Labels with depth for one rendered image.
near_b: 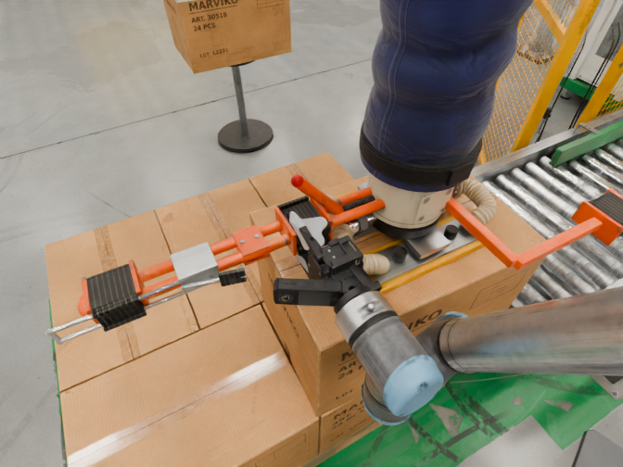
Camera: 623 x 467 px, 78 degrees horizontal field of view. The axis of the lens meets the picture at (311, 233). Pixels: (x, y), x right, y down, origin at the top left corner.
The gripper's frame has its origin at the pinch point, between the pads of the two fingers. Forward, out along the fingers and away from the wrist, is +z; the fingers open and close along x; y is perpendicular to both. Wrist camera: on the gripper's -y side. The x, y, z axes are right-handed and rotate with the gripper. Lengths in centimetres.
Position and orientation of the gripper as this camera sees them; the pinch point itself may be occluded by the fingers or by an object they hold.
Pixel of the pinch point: (291, 230)
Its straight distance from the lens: 74.5
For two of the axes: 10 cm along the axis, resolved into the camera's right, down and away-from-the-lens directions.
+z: -4.7, -6.7, 5.8
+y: 8.8, -3.5, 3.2
